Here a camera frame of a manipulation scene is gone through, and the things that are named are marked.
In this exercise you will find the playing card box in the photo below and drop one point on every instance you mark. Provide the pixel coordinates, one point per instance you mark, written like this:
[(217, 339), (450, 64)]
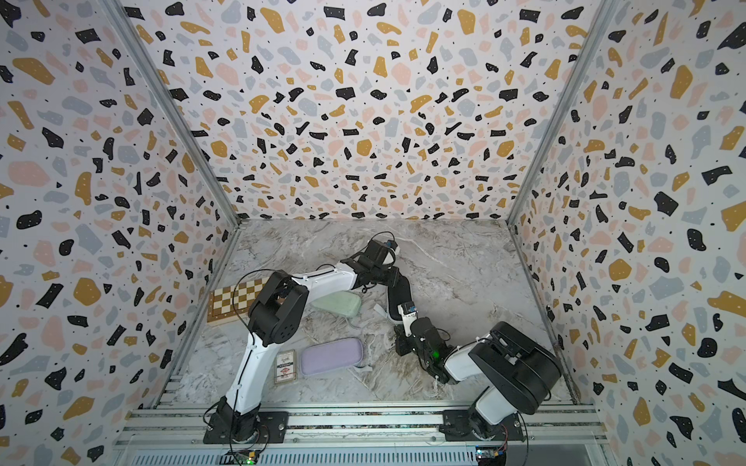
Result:
[(286, 367)]

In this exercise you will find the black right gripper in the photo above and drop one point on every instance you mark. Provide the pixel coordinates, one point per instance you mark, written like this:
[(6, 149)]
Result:
[(400, 339)]

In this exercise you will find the aluminium corner post right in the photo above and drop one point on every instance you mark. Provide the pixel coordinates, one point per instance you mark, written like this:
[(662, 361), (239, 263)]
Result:
[(602, 18)]

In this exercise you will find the aluminium corner post left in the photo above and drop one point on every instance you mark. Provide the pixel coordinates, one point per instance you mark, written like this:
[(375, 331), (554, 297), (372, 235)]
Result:
[(115, 13)]

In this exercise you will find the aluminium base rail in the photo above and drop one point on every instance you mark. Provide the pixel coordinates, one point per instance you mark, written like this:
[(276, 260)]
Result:
[(365, 433)]

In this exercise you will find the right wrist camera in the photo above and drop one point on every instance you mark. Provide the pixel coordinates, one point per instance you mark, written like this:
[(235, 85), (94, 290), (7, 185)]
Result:
[(408, 314)]

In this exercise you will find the aluminium corner post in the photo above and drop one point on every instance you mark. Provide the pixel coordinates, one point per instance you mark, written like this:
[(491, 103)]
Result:
[(602, 18), (115, 13)]

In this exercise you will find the wooden chessboard box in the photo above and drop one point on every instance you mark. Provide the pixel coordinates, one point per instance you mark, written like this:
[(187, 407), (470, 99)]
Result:
[(231, 303)]

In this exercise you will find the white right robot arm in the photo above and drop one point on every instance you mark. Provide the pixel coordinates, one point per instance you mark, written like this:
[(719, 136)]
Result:
[(521, 372)]

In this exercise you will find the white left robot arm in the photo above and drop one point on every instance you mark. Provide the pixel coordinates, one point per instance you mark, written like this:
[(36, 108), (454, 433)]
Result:
[(276, 313)]

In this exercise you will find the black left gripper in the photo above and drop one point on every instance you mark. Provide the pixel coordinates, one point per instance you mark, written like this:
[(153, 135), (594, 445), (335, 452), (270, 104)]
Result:
[(392, 277)]

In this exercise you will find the lilac zippered umbrella sleeve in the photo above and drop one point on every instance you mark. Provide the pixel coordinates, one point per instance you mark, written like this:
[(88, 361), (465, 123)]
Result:
[(331, 356)]

